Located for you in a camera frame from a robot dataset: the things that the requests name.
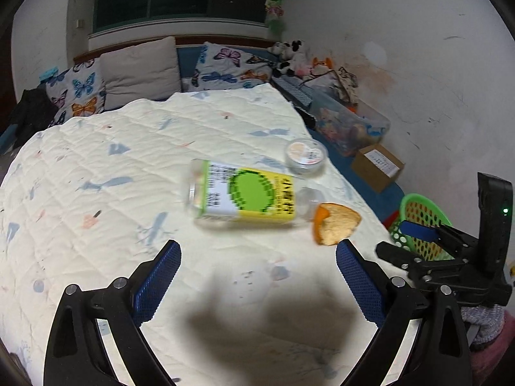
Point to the right pink sleeve forearm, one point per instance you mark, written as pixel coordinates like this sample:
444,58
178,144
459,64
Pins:
494,365

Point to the grey pillow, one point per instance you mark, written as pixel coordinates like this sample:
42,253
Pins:
149,70

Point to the clear plastic storage bin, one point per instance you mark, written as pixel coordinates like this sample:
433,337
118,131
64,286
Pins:
348,128

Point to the butterfly pillow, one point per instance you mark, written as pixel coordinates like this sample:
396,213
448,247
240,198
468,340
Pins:
218,67
77,92

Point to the right butterfly pillow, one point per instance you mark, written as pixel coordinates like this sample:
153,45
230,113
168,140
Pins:
218,67

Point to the right gloved hand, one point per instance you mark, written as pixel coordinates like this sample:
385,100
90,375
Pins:
485,324

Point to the brown cardboard box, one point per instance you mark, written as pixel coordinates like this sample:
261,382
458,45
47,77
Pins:
377,166

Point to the left butterfly pillow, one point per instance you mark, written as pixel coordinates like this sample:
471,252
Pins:
77,92

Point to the green plastic waste basket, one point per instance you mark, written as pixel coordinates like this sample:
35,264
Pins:
421,211

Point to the black clothing pile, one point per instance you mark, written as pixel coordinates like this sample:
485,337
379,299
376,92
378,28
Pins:
33,113

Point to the clear round lidded container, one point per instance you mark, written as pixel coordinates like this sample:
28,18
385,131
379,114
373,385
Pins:
305,156

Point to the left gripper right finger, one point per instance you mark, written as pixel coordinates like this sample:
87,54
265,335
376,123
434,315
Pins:
359,278

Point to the yellow green labelled bottle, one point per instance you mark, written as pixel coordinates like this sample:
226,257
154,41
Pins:
223,192

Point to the plush toy pile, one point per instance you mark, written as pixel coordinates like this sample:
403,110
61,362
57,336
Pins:
293,61

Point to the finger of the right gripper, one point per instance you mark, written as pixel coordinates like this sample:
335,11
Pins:
396,256
419,232

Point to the orange peel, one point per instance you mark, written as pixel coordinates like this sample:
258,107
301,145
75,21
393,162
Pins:
333,223

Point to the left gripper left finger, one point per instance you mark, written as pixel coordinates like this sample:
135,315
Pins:
150,282

